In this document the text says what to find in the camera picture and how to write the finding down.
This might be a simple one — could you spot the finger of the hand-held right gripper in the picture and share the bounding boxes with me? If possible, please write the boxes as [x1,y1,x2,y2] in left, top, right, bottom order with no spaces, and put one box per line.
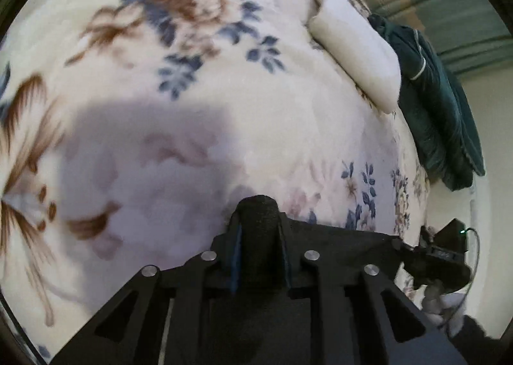
[391,237,431,267]

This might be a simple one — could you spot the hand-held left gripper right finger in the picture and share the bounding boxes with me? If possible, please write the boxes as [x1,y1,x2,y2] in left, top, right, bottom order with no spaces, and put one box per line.
[278,224,467,365]

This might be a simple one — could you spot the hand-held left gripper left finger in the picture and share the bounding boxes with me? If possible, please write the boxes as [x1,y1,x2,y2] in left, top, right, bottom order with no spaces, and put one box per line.
[52,224,242,365]

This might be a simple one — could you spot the black small garment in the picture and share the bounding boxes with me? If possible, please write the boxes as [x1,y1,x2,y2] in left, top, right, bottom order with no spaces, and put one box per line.
[210,194,405,365]

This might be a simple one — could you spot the person's right forearm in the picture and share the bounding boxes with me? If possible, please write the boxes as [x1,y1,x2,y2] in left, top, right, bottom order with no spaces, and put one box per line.
[447,315,501,365]

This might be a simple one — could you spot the person's right hand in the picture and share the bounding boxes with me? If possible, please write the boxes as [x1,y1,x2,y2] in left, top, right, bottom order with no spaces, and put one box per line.
[421,283,466,326]

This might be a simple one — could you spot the floral fleece blanket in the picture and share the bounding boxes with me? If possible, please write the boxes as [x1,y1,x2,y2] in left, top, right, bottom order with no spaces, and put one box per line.
[0,0,431,361]

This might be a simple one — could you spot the dark green cloth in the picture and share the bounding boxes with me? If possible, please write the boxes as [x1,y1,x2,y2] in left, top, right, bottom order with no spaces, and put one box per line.
[366,14,485,192]

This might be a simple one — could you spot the grey-green curtain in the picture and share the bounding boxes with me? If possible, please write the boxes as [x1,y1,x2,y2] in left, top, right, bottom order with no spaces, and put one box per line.
[365,0,513,73]

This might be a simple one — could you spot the thin green cable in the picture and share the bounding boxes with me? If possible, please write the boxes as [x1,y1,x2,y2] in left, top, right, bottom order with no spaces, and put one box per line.
[461,228,482,310]

